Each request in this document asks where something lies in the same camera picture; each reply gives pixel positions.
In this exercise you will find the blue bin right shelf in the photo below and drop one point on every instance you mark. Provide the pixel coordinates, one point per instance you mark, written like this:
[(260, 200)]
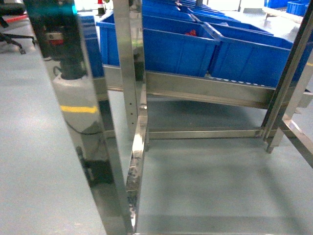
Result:
[(297, 7)]

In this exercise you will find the large blue plastic bin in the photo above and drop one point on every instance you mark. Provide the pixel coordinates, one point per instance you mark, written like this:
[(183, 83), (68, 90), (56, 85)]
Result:
[(163, 45)]

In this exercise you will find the stainless steel flow rack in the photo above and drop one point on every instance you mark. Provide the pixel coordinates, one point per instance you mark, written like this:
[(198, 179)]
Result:
[(59, 31)]

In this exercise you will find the black office chair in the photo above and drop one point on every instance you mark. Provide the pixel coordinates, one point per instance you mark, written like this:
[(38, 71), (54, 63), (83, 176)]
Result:
[(13, 12)]

